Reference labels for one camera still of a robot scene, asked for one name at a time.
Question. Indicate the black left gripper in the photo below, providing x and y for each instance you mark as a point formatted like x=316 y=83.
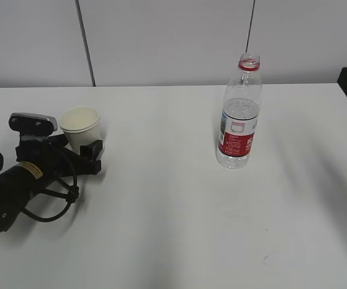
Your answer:
x=52 y=157

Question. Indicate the white paper cup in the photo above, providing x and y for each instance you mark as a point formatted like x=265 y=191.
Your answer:
x=81 y=126

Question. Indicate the Nongfu Spring water bottle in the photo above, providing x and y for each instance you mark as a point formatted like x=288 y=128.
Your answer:
x=240 y=111

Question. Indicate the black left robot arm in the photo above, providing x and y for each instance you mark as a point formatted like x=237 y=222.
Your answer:
x=22 y=182

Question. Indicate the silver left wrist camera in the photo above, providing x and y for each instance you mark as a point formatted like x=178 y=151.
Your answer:
x=33 y=124

